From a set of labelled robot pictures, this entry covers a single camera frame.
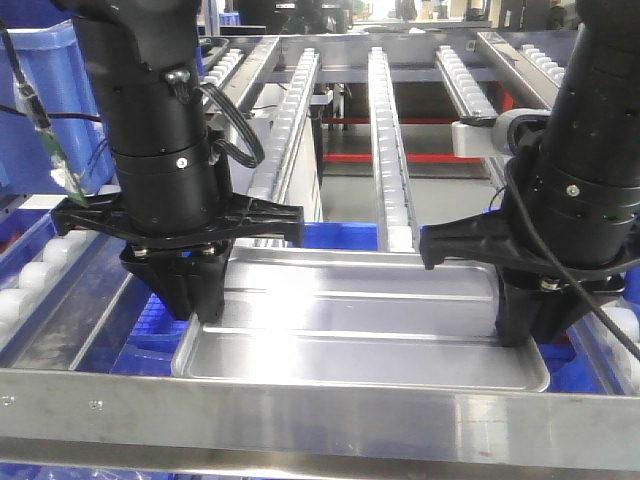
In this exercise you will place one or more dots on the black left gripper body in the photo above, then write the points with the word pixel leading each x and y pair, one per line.
pixel 165 257

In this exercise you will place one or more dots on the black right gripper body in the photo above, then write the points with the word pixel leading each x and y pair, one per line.
pixel 531 286

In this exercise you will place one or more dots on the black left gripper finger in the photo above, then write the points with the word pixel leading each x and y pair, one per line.
pixel 175 298
pixel 208 291

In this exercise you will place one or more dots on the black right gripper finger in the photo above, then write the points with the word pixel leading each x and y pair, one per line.
pixel 521 317

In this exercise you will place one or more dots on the silver metal tray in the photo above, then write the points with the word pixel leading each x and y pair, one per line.
pixel 357 318

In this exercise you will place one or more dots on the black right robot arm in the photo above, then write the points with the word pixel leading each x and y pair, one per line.
pixel 567 229

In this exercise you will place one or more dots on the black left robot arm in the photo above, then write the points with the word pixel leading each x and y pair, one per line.
pixel 172 140

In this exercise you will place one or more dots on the blue bin lower left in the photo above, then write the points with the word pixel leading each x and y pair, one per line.
pixel 152 343

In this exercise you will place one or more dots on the blue bin lower right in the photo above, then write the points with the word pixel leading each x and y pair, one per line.
pixel 577 362

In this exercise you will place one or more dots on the blue bin lower centre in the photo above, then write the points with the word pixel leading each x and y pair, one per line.
pixel 352 236

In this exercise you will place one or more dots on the blue bin far left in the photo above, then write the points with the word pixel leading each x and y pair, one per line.
pixel 24 233

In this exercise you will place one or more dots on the far right roller track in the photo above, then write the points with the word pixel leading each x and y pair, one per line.
pixel 541 70

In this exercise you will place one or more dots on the large blue plastic bin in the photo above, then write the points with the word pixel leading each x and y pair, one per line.
pixel 51 136

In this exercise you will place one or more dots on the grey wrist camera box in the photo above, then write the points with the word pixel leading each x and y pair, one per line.
pixel 500 139

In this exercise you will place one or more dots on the stainless steel rack frame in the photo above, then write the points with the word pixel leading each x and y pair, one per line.
pixel 58 408

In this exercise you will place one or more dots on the red floor frame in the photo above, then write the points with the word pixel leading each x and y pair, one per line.
pixel 425 112

